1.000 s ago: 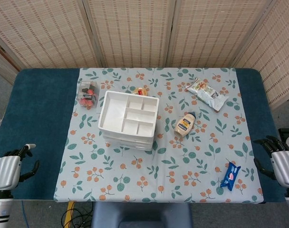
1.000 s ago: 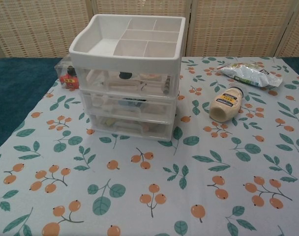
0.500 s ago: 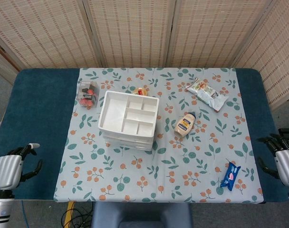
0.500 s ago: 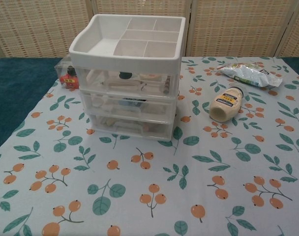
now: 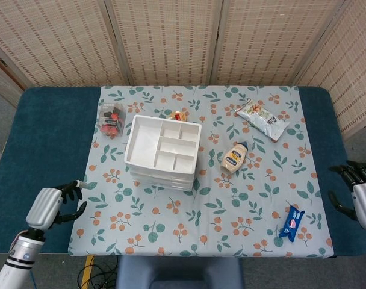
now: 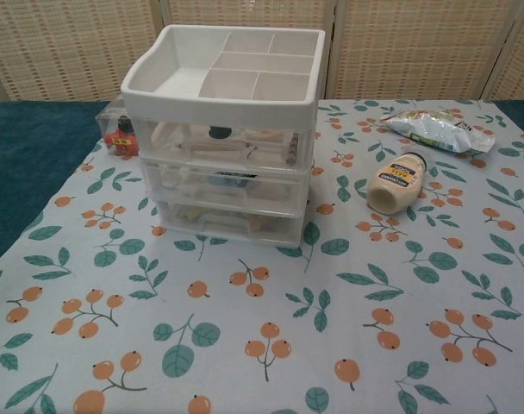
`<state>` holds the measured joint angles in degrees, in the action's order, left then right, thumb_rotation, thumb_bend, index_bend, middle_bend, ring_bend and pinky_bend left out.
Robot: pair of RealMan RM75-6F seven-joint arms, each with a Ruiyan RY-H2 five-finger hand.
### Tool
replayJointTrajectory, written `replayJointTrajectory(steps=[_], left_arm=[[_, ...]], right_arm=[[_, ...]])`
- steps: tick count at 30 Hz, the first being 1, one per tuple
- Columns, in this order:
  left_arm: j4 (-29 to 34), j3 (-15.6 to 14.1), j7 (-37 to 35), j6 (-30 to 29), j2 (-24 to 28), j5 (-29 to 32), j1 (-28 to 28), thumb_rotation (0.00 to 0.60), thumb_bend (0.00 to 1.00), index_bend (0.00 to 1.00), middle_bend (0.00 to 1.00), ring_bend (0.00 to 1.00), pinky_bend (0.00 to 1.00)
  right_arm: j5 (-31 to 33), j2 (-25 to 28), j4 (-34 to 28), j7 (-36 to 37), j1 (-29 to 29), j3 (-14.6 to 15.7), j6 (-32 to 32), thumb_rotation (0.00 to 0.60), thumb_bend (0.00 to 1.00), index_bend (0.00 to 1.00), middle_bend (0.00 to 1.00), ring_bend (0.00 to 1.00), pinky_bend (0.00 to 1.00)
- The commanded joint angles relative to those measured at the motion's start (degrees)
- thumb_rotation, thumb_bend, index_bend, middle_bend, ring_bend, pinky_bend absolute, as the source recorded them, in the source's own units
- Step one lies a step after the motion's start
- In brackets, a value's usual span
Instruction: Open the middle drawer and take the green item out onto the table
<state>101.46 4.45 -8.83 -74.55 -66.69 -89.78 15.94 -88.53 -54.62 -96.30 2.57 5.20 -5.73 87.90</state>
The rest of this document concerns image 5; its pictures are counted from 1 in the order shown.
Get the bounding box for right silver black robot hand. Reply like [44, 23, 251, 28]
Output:
[327, 161, 366, 232]

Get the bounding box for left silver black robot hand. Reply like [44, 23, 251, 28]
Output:
[25, 179, 89, 231]

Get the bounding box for clear plastic drawer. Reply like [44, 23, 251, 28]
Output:
[131, 173, 195, 185]

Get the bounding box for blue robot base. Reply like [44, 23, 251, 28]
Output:
[115, 256, 246, 289]

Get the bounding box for white plastic drawer organizer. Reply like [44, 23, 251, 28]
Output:
[123, 114, 203, 191]

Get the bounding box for teal table cover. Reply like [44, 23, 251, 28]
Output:
[0, 86, 366, 256]

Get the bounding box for blue cookie packet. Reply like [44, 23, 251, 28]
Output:
[278, 204, 306, 243]

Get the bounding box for yellow floor strip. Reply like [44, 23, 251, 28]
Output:
[81, 255, 95, 289]

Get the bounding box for clear box of red toys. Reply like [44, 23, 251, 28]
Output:
[98, 102, 127, 140]

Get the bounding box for silver snack bag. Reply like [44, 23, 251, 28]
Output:
[234, 98, 291, 143]

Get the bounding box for mayonnaise squeeze bottle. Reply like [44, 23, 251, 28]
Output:
[220, 141, 249, 175]

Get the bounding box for floral patterned tablecloth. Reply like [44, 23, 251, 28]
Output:
[67, 85, 335, 258]

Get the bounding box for small orange round packet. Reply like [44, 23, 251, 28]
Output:
[167, 110, 190, 122]

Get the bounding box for bamboo folding screen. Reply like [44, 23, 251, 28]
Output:
[0, 0, 366, 141]

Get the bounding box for black floor cables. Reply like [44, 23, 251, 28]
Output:
[76, 255, 120, 289]

